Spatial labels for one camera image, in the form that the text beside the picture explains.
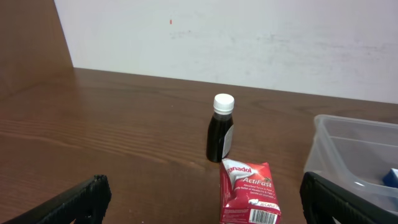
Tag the dark syrup bottle white cap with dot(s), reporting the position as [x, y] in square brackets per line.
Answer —
[220, 129]

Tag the clear plastic container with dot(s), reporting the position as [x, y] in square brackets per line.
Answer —
[356, 154]

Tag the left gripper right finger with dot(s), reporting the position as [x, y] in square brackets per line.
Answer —
[324, 202]

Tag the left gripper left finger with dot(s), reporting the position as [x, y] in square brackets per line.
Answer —
[86, 202]

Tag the tall blue medicine box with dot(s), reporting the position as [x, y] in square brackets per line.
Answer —
[391, 178]

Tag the red Panadol ActiFast box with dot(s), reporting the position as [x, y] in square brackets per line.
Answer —
[247, 193]

